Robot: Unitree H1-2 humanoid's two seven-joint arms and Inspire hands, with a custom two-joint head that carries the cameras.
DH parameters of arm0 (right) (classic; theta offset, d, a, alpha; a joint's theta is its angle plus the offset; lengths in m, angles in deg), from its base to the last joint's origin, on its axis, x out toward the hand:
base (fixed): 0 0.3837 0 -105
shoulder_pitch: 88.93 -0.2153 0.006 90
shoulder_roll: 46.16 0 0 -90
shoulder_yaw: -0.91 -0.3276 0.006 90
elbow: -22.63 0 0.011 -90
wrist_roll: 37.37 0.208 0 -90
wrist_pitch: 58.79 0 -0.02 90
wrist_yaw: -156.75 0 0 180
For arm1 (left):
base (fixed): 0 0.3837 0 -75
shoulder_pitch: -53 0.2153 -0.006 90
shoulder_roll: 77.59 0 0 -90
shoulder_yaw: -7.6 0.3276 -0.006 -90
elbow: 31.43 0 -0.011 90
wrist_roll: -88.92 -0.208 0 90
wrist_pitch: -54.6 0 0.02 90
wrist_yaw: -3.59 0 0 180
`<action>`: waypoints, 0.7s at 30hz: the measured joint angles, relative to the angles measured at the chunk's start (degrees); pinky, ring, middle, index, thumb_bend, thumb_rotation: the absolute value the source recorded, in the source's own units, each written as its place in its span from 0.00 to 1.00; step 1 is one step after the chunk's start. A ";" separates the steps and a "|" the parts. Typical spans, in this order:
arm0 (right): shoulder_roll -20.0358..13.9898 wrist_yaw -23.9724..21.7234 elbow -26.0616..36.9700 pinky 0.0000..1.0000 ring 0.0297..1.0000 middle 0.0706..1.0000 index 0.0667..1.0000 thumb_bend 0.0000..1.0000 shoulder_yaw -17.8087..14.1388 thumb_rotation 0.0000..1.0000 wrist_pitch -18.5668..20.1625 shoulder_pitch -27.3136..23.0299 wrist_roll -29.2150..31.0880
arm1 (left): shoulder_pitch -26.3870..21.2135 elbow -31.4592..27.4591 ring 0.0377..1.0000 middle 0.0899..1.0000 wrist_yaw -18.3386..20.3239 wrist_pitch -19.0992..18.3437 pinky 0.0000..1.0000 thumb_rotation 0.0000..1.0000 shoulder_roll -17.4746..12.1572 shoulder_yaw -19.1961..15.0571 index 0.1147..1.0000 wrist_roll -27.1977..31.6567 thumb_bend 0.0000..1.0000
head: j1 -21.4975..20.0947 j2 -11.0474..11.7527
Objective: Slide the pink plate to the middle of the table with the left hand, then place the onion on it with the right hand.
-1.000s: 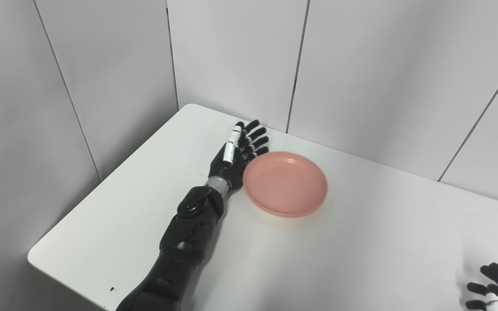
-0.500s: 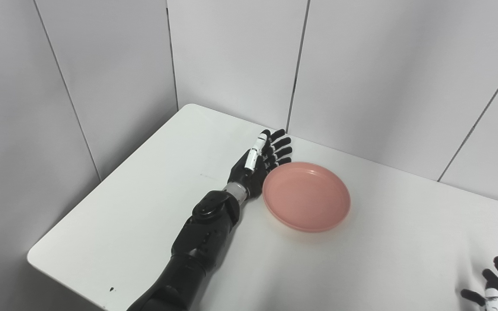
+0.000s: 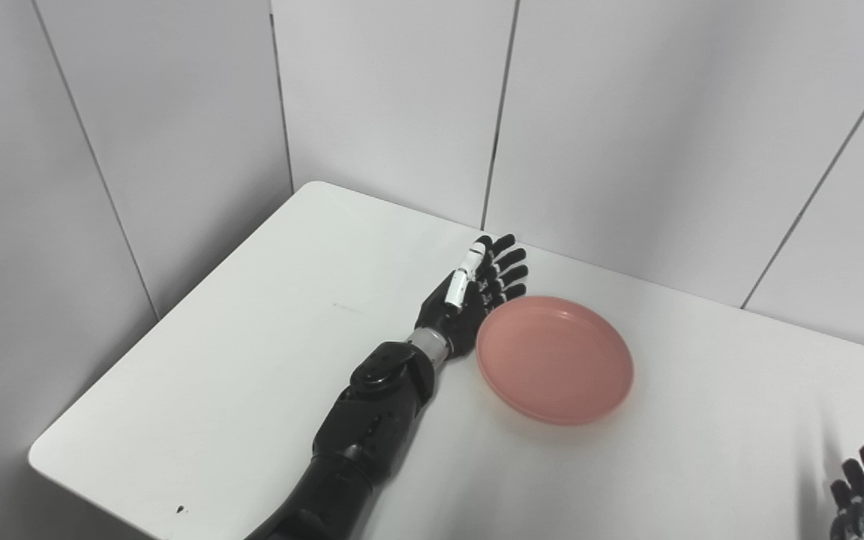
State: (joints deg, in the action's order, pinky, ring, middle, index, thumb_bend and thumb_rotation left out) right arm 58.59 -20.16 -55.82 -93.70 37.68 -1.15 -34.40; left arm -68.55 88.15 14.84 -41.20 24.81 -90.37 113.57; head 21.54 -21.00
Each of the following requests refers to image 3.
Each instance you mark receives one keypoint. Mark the pink round plate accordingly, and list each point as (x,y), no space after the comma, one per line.
(554,360)

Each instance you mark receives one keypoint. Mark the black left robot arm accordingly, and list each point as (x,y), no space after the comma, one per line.
(364,427)

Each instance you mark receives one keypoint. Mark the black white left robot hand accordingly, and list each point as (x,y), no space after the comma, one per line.
(458,326)

